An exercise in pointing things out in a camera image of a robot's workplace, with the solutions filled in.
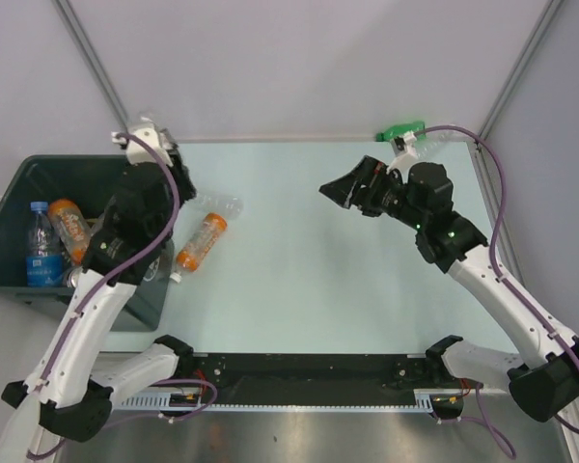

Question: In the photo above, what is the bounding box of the green bottle at back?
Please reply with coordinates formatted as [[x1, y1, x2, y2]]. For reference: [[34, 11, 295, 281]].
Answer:
[[374, 121, 426, 143]]

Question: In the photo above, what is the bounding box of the dark green plastic bin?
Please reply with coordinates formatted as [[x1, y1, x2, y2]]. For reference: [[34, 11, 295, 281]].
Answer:
[[0, 154, 152, 320]]

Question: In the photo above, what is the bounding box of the white cable duct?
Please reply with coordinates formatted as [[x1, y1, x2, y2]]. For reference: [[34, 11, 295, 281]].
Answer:
[[115, 388, 213, 411]]

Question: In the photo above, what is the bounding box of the clear bottle white cap back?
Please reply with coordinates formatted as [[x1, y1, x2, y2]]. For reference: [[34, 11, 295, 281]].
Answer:
[[416, 130, 465, 159]]

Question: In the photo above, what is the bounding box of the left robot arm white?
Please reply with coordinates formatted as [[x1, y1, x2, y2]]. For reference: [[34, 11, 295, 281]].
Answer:
[[0, 150, 196, 454]]

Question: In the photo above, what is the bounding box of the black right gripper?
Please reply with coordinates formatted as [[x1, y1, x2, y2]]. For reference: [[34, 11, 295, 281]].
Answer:
[[320, 155, 427, 230]]

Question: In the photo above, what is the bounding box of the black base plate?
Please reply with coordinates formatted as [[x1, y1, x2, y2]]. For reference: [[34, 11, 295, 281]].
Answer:
[[172, 353, 461, 407]]

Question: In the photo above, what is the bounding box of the clear bottle silver cap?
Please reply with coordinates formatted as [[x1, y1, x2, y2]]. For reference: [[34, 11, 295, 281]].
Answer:
[[63, 266, 83, 288]]

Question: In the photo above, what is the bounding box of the orange label bottle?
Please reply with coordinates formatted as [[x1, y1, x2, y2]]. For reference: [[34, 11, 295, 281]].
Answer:
[[170, 213, 228, 283], [48, 199, 92, 265]]

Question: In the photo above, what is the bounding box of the clear bottle blue label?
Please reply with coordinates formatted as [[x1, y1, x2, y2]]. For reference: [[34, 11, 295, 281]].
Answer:
[[26, 201, 63, 287]]

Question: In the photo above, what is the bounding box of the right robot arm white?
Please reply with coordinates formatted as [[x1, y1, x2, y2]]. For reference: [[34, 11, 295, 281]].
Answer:
[[319, 156, 579, 422]]

